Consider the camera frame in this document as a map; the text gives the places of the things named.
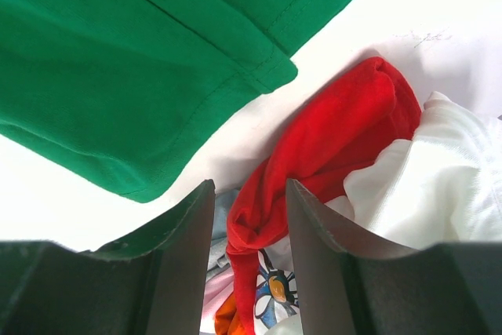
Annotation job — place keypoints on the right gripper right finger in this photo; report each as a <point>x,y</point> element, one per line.
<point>351,281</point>

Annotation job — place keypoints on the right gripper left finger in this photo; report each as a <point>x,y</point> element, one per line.
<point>150,281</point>

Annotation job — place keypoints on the green t shirt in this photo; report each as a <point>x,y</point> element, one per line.
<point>124,92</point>

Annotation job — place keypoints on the folded pink t shirt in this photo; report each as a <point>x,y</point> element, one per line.
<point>217,290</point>

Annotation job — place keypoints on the folded grey t shirt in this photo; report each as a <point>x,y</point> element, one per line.
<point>218,260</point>

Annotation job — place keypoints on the folded orange t shirt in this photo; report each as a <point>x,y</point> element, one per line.
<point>227,320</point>

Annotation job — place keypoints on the folded white t shirt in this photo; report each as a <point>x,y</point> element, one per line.
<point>443,185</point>

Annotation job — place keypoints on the folded red t shirt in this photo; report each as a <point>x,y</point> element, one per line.
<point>342,129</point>

